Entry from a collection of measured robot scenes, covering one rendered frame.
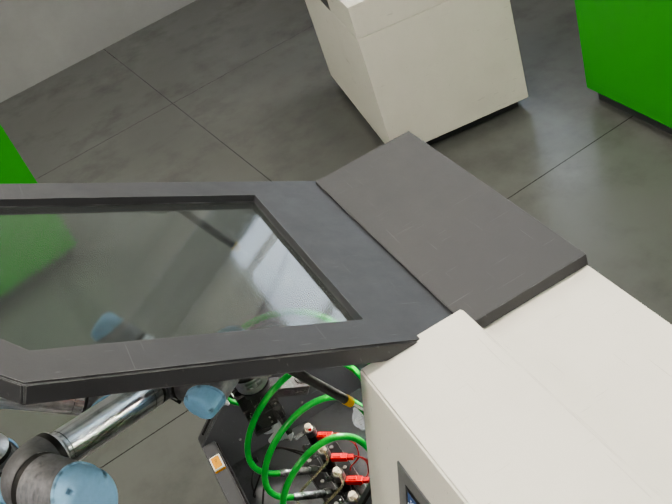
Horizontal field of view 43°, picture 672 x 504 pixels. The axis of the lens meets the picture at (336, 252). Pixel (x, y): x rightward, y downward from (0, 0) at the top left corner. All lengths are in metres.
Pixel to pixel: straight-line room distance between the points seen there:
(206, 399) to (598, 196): 2.90
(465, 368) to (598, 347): 0.25
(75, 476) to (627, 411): 0.91
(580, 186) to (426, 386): 3.03
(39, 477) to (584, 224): 3.09
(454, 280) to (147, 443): 2.46
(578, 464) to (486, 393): 0.20
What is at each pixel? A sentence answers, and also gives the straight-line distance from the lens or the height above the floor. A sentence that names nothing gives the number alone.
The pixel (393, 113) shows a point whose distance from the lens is 4.76.
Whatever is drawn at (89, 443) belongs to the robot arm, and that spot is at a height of 1.52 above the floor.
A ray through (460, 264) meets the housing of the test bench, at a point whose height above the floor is 1.50.
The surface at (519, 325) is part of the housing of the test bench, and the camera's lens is 1.63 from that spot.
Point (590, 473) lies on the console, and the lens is 1.31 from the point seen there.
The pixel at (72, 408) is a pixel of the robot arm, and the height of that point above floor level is 1.41.
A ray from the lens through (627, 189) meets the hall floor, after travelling 4.34.
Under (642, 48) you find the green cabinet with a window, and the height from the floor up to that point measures 0.48.
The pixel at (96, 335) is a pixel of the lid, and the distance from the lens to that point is 1.45.
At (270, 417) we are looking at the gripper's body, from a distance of 1.96.
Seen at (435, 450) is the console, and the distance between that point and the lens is 1.37.
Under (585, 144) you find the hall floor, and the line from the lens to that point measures 4.69.
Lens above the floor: 2.62
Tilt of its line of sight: 36 degrees down
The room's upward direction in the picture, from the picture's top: 22 degrees counter-clockwise
